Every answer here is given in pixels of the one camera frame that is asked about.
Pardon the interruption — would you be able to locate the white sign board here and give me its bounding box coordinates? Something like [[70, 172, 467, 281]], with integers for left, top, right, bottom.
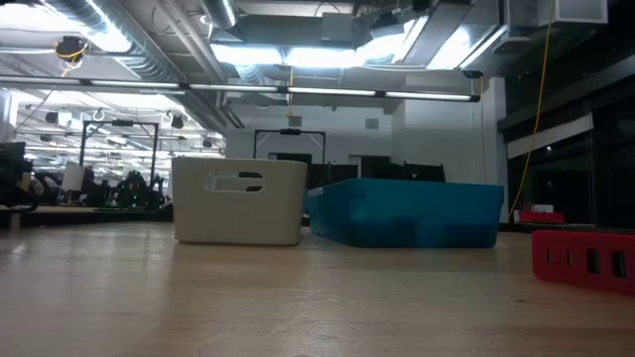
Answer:
[[60, 163, 86, 192]]

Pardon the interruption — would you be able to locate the silver air duct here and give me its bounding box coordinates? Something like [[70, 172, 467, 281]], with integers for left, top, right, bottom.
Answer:
[[199, 0, 240, 30]]

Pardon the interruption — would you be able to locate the red wall charger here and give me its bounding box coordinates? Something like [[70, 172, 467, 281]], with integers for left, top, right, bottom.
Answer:
[[531, 228, 635, 298]]

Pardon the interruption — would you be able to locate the long ceiling light strip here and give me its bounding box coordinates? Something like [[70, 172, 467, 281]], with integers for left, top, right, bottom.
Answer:
[[0, 73, 481, 104]]

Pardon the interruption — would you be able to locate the row of black monitors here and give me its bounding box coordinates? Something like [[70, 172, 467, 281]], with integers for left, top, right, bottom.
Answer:
[[307, 159, 446, 183]]

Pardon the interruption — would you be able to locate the background wooden table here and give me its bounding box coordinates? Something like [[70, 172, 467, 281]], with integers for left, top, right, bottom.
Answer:
[[0, 204, 175, 230]]

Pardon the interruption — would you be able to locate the teal plastic bin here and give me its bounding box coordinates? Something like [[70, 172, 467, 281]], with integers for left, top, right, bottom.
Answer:
[[306, 178, 505, 250]]

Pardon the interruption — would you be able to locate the black monitor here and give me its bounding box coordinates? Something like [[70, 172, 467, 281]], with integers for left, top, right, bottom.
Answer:
[[0, 141, 27, 197]]

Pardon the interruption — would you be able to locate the black gantry frame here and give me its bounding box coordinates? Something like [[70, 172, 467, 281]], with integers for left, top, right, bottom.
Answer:
[[78, 119, 161, 176], [253, 128, 327, 166]]

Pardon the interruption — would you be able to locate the white plastic bin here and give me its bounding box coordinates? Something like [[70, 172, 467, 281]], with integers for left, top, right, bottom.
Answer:
[[171, 157, 310, 247]]

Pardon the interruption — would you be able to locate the yellow hanging cable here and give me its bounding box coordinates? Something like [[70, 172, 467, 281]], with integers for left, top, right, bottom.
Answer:
[[508, 0, 556, 220]]

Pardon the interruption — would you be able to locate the red box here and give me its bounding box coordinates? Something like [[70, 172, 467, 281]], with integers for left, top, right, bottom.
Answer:
[[515, 210, 567, 225]]

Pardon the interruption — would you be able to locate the black yellow cable reel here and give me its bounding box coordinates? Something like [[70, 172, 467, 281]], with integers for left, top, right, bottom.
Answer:
[[54, 35, 91, 64]]

